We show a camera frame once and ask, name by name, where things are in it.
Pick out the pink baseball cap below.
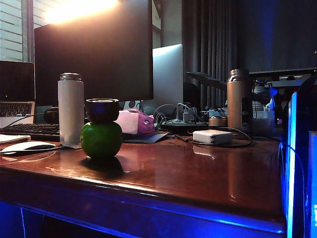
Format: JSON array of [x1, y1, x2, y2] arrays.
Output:
[[115, 108, 158, 136]]

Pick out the white plug charger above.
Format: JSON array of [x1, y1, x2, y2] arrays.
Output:
[[182, 103, 196, 122]]

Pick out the black round speaker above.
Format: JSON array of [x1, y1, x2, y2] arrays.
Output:
[[43, 107, 59, 124]]

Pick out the black slanted board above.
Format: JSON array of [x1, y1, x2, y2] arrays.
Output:
[[184, 71, 227, 90]]

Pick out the bronze bottle cap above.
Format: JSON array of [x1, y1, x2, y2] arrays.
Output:
[[208, 116, 228, 127]]

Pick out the white computer mouse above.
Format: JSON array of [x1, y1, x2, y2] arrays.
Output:
[[1, 141, 56, 156]]

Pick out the black shelf board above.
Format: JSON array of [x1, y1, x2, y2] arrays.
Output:
[[249, 67, 317, 81]]

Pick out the blue lit computer case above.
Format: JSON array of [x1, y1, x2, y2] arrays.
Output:
[[279, 74, 317, 238]]

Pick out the black thermos bottle cap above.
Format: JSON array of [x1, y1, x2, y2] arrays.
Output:
[[85, 98, 120, 122]]

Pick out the green apple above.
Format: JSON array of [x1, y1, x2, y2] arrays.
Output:
[[80, 120, 124, 159]]

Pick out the white coiled cable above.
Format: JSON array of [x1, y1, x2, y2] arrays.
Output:
[[153, 104, 179, 125]]

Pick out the black keyboard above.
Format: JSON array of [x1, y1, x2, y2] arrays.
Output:
[[0, 123, 60, 142]]

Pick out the silver laptop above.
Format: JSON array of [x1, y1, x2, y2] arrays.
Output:
[[0, 61, 36, 129]]

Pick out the white paper notebook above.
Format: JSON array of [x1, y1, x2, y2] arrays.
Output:
[[0, 134, 31, 145]]

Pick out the large black monitor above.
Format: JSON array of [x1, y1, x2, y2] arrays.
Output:
[[34, 0, 154, 107]]

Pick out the black pen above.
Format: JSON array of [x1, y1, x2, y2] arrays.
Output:
[[173, 134, 190, 143]]

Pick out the white thermos bottle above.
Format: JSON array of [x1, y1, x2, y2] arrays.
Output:
[[57, 72, 85, 149]]

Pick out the white window blind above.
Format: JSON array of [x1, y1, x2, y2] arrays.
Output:
[[0, 0, 34, 62]]

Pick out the grey flat pad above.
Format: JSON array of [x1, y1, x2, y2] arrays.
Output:
[[123, 132, 169, 144]]

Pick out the bronze thermos bottle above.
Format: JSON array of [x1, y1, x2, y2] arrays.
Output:
[[226, 69, 253, 133]]

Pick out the black power strip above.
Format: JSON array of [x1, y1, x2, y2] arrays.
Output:
[[158, 119, 210, 133]]

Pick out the silver monitor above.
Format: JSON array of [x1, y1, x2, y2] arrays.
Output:
[[141, 44, 184, 116]]

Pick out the white power adapter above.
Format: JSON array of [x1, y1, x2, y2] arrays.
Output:
[[192, 129, 233, 146]]

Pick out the thin black laptop cable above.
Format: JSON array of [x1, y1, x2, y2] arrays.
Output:
[[0, 114, 36, 130]]

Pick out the clear plastic container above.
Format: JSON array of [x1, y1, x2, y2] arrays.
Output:
[[252, 110, 276, 136]]

